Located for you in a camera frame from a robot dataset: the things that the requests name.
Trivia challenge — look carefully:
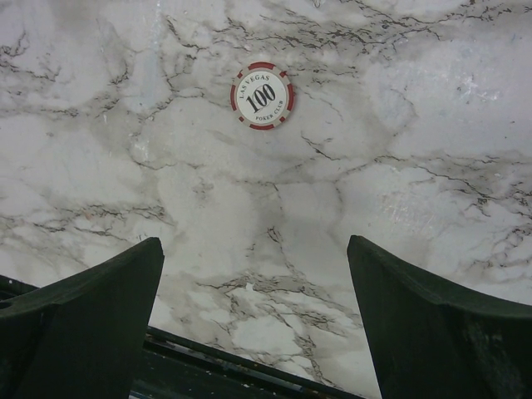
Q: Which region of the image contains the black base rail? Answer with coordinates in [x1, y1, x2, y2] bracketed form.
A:
[1, 278, 344, 398]

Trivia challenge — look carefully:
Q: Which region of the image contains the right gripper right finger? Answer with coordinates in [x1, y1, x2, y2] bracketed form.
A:
[347, 235, 531, 398]

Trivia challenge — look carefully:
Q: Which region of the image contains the white red chip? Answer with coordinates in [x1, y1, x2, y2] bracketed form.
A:
[229, 62, 295, 131]

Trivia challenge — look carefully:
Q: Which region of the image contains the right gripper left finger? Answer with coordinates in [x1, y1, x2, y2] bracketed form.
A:
[1, 237, 165, 398]

